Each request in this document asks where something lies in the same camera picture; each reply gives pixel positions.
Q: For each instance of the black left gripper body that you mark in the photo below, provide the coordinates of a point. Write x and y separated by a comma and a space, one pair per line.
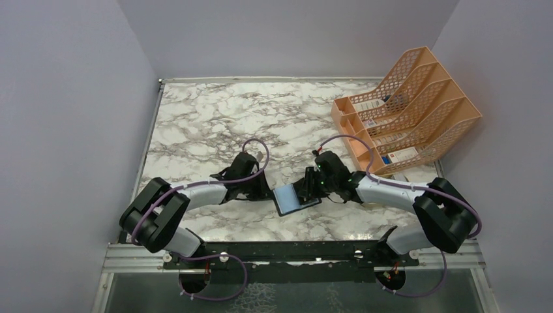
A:
252, 188

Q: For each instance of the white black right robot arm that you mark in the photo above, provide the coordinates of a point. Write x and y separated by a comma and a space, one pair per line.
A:
445, 220

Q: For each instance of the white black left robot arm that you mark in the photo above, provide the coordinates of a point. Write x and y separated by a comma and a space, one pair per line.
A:
153, 218

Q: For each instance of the white card box in organizer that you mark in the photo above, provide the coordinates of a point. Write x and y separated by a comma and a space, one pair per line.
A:
400, 155

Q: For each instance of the black leather card holder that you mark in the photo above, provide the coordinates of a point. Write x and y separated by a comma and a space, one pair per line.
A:
287, 200

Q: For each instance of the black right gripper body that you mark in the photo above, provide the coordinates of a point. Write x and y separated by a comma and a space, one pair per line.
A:
325, 186

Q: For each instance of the orange mesh file organizer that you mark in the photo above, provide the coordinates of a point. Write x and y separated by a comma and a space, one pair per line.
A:
417, 104

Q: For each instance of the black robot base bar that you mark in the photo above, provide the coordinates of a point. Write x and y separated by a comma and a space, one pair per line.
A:
276, 262

